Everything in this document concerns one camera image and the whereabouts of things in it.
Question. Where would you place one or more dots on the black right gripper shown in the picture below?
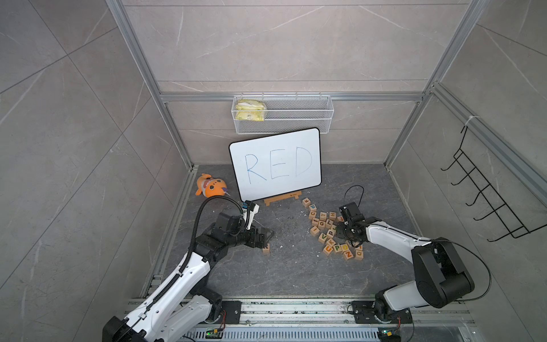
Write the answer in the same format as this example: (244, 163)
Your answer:
(339, 231)

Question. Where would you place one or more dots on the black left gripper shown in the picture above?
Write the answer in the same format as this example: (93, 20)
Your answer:
(261, 241)

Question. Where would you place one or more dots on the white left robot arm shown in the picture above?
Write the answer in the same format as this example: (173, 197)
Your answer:
(184, 300)

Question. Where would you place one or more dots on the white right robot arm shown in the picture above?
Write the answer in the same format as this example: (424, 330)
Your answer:
(440, 274)

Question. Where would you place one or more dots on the wooden block letter O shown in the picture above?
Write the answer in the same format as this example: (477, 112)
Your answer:
(359, 255)

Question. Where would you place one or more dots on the wooden block letter V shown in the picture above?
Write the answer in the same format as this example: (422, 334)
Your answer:
(323, 238)

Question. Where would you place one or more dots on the wooden block letter U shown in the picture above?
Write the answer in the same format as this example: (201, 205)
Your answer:
(327, 250)

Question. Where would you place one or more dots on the orange plush toy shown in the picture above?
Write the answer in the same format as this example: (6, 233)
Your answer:
(209, 186)

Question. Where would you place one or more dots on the wooden easel stand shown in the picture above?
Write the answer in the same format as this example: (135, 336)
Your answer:
(294, 195)

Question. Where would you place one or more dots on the white dry-erase board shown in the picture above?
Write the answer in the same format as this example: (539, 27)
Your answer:
(277, 164)

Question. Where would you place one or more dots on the yellow packet in basket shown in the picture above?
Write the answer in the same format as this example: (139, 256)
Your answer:
(250, 110)

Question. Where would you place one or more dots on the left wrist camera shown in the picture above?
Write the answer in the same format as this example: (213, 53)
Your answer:
(250, 209)

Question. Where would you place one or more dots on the metal base rail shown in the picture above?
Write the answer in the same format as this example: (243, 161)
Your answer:
(336, 318)

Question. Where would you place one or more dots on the wire mesh wall basket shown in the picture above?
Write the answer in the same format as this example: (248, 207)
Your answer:
(287, 113)

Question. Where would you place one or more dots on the black wire hook rack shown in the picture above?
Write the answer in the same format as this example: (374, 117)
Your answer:
(512, 225)

